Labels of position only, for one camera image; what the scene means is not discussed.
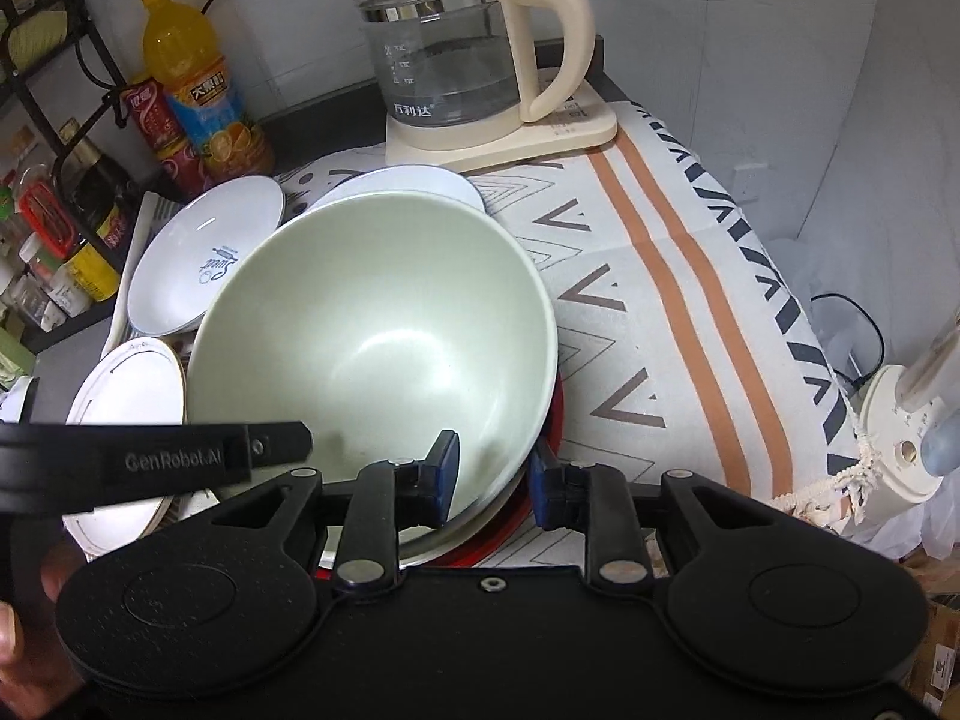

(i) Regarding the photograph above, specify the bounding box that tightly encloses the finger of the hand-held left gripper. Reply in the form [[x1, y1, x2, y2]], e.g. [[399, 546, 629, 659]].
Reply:
[[244, 423, 313, 467]]

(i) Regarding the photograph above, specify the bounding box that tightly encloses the black metal rack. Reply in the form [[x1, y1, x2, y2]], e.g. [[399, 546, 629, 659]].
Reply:
[[0, 0, 163, 275]]

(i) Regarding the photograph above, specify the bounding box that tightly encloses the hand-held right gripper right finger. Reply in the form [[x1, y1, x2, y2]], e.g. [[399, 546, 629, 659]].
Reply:
[[528, 448, 790, 589]]

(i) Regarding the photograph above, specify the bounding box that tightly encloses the red bowl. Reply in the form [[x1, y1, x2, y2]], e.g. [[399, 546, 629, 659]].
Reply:
[[315, 371, 568, 580]]

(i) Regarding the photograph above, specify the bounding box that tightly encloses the orange juice bottle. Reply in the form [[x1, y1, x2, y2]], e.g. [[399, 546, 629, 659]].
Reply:
[[142, 0, 276, 180]]

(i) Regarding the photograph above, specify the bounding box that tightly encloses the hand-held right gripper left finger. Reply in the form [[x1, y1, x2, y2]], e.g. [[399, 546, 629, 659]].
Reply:
[[214, 429, 460, 590]]

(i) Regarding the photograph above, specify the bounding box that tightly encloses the white plate with blue print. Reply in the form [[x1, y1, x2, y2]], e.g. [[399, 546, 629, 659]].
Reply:
[[125, 175, 287, 338]]

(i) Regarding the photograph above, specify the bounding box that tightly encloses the yellow bottle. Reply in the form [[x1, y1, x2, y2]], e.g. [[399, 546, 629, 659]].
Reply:
[[66, 242, 122, 306]]

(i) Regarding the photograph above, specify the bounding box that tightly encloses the patterned tablecloth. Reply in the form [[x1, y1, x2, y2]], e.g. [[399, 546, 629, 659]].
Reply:
[[111, 100, 865, 572]]

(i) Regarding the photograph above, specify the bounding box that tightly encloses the white plate with gold rim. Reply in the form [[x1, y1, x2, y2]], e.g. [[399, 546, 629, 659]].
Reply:
[[63, 337, 223, 560]]

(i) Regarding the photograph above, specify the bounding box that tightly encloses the red clip container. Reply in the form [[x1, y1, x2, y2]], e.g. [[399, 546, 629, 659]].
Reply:
[[18, 182, 81, 261]]

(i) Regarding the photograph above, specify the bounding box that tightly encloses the plain white plate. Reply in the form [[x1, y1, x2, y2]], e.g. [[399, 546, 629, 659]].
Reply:
[[303, 164, 489, 221]]

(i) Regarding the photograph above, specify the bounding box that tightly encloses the dark sauce bottle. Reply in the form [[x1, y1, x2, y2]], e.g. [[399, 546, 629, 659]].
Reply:
[[55, 118, 141, 254]]

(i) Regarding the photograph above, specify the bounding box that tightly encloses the green carton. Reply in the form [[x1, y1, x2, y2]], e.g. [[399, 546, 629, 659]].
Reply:
[[0, 325, 38, 385]]

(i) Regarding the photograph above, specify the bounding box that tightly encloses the person's left hand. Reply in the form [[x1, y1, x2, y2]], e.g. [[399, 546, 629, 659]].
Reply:
[[0, 538, 88, 706]]

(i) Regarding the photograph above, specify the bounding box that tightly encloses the cream kettle base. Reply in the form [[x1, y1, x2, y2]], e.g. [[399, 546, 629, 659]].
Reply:
[[385, 78, 620, 176]]

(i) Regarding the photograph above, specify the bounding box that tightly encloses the white fan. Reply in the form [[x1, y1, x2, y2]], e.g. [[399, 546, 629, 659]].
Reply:
[[853, 298, 960, 524]]

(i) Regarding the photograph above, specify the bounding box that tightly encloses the glass kettle with cream handle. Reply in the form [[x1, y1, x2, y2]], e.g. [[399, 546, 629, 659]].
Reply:
[[344, 0, 598, 129]]

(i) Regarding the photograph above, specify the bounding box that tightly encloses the pale green bowl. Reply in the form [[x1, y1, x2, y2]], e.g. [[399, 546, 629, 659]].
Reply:
[[184, 190, 559, 545]]

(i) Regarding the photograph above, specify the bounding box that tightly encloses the row of seasoning jars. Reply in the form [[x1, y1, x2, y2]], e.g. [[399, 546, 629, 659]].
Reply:
[[0, 165, 85, 332]]

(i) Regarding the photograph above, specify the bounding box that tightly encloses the cardboard box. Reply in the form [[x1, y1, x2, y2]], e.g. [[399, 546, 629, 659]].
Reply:
[[898, 546, 960, 715]]

